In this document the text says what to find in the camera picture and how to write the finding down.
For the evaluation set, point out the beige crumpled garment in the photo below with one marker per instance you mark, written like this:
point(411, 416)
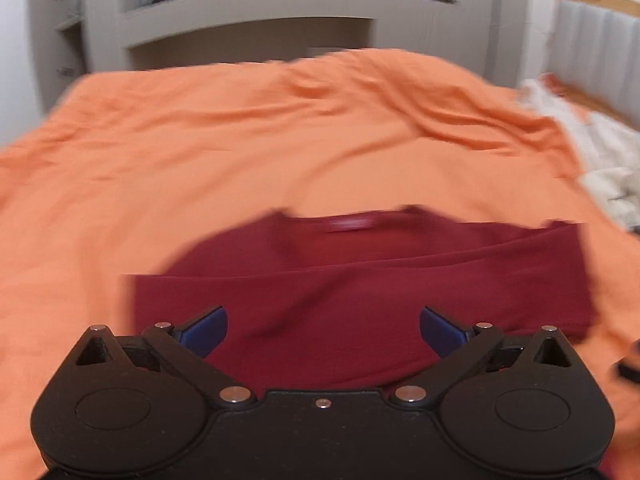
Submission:
point(608, 149)

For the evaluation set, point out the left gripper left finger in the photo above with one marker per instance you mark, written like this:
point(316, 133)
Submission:
point(182, 350)

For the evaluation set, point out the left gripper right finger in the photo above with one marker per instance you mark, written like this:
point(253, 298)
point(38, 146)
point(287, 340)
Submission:
point(462, 350)

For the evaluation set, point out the orange duvet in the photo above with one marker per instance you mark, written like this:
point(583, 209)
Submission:
point(132, 167)

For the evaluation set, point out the grey wall cabinet unit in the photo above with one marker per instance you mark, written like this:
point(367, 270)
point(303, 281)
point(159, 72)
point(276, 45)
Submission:
point(71, 38)

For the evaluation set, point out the dark red long-sleeve sweater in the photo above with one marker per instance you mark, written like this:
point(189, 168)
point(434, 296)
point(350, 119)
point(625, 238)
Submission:
point(334, 303)

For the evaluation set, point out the grey padded headboard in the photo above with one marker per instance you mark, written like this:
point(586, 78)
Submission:
point(594, 56)

